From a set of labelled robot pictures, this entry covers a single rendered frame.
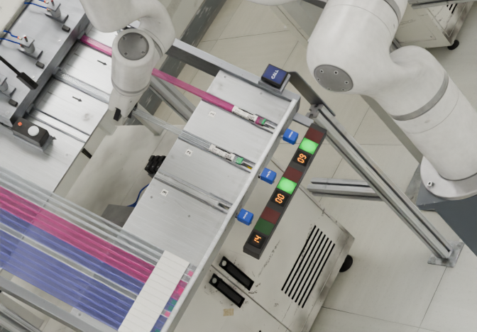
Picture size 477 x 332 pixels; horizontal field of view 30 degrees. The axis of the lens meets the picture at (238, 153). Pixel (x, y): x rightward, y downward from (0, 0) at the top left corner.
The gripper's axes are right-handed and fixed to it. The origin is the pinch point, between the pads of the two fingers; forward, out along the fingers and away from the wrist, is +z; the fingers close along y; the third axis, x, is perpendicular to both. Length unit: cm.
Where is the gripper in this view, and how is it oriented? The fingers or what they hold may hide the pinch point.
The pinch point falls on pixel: (128, 107)
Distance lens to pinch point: 206.4
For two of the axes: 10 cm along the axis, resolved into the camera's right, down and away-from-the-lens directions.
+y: -4.7, 8.0, -3.6
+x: 8.7, 4.9, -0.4
